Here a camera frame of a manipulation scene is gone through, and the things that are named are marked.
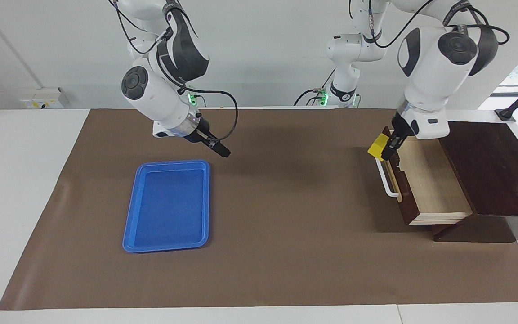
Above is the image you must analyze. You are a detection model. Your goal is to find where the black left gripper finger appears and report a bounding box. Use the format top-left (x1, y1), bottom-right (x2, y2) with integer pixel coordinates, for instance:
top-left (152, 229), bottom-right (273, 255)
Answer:
top-left (381, 135), bottom-right (403, 162)

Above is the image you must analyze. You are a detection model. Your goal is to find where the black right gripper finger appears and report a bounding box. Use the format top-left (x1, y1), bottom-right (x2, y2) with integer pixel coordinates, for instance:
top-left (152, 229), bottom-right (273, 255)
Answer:
top-left (205, 131), bottom-right (231, 154)
top-left (198, 137), bottom-right (228, 158)

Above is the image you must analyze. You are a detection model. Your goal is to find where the yellow cube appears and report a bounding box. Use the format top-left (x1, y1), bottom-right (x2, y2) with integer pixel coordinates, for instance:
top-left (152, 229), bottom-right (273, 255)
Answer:
top-left (367, 133), bottom-right (391, 162)

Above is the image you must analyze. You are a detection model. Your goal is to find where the white drawer handle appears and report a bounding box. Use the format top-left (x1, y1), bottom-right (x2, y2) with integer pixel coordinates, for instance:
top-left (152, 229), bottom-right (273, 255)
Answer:
top-left (375, 155), bottom-right (401, 198)

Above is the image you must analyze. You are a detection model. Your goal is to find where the wooden drawer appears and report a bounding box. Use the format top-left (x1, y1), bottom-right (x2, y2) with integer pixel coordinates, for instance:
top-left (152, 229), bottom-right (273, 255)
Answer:
top-left (375, 126), bottom-right (473, 225)

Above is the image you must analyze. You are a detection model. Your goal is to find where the blue plastic tray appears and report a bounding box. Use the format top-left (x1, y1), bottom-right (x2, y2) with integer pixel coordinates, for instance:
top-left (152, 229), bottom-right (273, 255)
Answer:
top-left (122, 159), bottom-right (210, 253)

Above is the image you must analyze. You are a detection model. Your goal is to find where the dark brown wooden cabinet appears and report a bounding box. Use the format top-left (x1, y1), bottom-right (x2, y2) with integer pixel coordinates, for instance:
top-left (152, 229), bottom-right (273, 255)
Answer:
top-left (432, 121), bottom-right (518, 243)

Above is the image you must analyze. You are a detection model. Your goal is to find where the brown table mat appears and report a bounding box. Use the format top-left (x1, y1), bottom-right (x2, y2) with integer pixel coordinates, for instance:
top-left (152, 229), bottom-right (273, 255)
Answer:
top-left (0, 108), bottom-right (518, 311)

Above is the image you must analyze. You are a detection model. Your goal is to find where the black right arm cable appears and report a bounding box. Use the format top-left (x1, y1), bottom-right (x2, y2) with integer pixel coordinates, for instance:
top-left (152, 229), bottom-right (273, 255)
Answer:
top-left (156, 54), bottom-right (239, 144)

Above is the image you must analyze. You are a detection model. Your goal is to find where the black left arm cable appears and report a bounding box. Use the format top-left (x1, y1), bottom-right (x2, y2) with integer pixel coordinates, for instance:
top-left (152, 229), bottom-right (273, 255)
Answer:
top-left (349, 0), bottom-right (510, 50)

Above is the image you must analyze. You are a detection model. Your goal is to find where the white wall socket box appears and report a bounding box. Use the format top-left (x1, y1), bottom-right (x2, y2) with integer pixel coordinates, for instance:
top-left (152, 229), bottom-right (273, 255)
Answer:
top-left (20, 87), bottom-right (68, 110)

